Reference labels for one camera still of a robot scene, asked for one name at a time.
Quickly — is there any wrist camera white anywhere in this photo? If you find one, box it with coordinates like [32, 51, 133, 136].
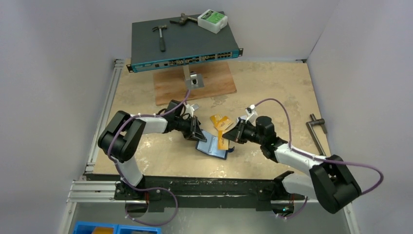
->
[245, 104, 258, 123]
[186, 104, 199, 117]

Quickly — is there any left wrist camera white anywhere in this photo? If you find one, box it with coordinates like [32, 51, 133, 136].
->
[186, 104, 199, 117]

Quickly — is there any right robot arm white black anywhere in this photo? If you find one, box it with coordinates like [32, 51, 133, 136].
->
[223, 116, 362, 214]

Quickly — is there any blue network switch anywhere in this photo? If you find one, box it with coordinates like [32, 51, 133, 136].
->
[127, 17, 244, 73]

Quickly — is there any blue leather card holder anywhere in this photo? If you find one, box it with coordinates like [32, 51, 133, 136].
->
[195, 130, 235, 160]

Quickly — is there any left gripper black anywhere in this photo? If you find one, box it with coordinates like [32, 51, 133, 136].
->
[174, 115, 206, 142]

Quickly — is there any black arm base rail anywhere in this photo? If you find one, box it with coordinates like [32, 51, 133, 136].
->
[114, 176, 304, 215]

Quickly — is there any small black hammer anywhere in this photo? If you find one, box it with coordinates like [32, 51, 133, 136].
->
[152, 24, 168, 52]

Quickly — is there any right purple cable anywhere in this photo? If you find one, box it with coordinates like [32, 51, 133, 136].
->
[250, 98, 385, 196]

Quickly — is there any brown wooden board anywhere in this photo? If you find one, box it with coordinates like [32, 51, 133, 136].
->
[153, 62, 237, 106]

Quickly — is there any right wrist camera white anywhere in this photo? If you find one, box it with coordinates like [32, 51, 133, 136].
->
[245, 104, 258, 123]

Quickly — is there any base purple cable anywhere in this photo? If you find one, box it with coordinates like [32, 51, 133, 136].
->
[124, 187, 179, 227]

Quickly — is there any blue plastic bin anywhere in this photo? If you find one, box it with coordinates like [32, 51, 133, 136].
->
[72, 221, 162, 234]

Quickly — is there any single gold credit card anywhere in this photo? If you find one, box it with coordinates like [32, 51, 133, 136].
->
[218, 130, 229, 150]

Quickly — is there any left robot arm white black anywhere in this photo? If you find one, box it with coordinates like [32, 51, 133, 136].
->
[97, 100, 207, 199]

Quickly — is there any white green electrical box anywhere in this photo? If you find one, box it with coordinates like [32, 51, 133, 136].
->
[197, 9, 228, 34]

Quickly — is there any dark metal tool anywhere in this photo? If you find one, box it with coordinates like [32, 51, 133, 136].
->
[169, 13, 198, 25]

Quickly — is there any metal stand bracket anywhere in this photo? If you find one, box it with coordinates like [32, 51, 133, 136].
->
[183, 65, 205, 90]

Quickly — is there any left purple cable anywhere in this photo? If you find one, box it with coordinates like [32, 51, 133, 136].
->
[106, 89, 191, 195]

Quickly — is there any aluminium frame rail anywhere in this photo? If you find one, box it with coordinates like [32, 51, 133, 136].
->
[68, 176, 287, 207]

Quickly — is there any metal door handle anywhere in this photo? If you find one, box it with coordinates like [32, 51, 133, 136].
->
[305, 114, 328, 156]

